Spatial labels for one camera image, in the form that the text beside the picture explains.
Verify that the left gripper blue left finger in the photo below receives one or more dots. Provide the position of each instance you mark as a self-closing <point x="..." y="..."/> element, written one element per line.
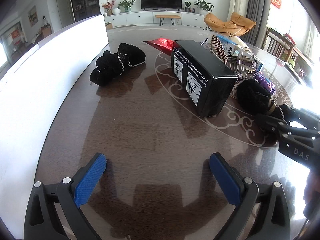
<point x="41" y="218"/>

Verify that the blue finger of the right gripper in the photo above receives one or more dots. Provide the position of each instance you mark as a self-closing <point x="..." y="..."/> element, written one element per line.
<point x="288" y="136"/>
<point x="304" y="118"/>

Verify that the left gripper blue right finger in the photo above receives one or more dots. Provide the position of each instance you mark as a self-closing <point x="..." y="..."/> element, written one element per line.
<point x="272" y="220"/>

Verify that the black printed box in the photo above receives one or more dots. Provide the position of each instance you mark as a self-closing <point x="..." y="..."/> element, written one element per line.
<point x="206" y="79"/>

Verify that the red foil packet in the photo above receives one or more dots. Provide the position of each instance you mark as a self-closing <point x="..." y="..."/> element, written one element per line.
<point x="162" y="44"/>

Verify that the purple toy wand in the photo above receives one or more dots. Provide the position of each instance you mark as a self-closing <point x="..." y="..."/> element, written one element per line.
<point x="265" y="82"/>

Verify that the wooden dining chair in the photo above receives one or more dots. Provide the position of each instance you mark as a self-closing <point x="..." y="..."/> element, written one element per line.
<point x="281" y="47"/>

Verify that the clear plastic hair claw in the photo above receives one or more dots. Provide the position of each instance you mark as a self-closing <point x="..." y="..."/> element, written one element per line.
<point x="246" y="61"/>

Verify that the blue white toothpaste box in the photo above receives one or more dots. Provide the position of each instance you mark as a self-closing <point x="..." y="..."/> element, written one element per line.
<point x="229" y="47"/>

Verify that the gold rhinestone hair comb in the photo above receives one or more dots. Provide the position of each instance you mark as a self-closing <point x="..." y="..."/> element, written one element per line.
<point x="216" y="48"/>

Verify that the orange lounge chair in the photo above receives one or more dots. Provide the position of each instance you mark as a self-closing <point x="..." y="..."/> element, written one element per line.
<point x="237" y="26"/>

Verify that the white storage bin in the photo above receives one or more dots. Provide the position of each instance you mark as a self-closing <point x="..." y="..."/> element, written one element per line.
<point x="32" y="92"/>

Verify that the green potted plant right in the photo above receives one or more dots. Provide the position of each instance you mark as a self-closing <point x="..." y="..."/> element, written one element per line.
<point x="204" y="7"/>

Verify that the green potted plant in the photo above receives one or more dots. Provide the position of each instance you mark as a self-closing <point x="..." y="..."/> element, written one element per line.
<point x="204" y="7"/>
<point x="127" y="4"/>

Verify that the wooden bench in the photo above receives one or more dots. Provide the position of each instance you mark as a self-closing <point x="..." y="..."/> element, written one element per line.
<point x="174" y="19"/>

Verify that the white tv cabinet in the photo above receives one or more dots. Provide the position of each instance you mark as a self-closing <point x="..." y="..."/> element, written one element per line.
<point x="148" y="18"/>

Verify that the green potted plant left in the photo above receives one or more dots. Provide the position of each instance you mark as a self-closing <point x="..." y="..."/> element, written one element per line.
<point x="127" y="4"/>

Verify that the red flower vase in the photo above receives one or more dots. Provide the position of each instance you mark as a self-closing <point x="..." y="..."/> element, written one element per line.
<point x="108" y="7"/>

